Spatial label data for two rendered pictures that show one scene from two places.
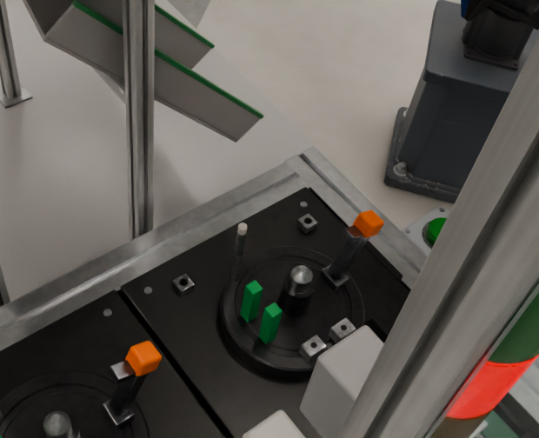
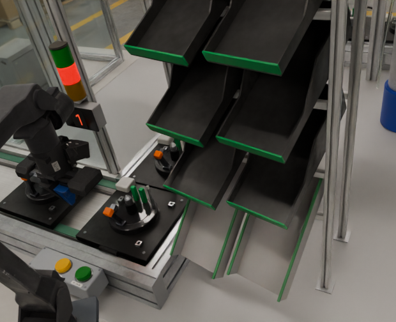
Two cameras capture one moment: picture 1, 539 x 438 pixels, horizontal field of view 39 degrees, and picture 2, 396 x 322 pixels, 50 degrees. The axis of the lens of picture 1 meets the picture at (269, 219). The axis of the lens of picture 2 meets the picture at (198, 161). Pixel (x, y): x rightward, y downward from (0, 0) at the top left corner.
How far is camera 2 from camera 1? 130 cm
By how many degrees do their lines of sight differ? 90
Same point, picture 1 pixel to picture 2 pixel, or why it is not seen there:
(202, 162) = (214, 302)
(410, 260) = (96, 259)
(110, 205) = not seen: hidden behind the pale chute
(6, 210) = not seen: hidden behind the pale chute
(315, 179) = (144, 271)
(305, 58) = not seen: outside the picture
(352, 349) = (93, 105)
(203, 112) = (186, 225)
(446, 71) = (85, 301)
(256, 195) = (166, 254)
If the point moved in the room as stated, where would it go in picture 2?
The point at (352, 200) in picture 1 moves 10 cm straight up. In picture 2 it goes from (125, 270) to (114, 245)
